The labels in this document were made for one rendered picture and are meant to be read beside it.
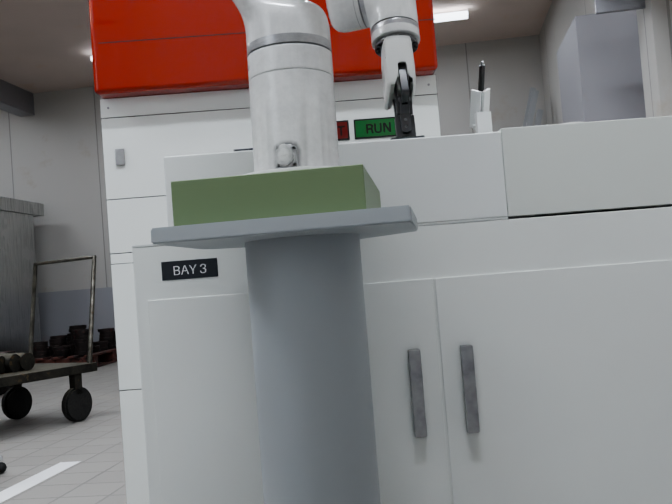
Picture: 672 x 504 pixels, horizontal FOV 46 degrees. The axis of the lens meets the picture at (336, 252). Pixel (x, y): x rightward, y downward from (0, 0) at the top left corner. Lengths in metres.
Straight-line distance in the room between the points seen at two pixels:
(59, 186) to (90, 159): 0.55
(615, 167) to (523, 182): 0.15
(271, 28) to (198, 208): 0.27
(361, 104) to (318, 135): 0.88
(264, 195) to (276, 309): 0.15
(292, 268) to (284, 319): 0.07
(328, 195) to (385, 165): 0.33
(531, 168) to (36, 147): 10.16
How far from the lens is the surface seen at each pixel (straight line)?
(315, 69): 1.11
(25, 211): 10.45
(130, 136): 1.99
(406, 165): 1.30
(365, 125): 1.94
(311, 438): 1.05
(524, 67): 10.12
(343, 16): 1.45
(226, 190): 1.01
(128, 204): 1.97
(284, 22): 1.12
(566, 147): 1.36
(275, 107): 1.09
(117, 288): 1.97
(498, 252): 1.31
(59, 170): 11.05
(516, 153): 1.34
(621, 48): 5.58
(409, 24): 1.40
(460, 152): 1.32
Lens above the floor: 0.74
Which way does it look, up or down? 2 degrees up
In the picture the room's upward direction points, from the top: 4 degrees counter-clockwise
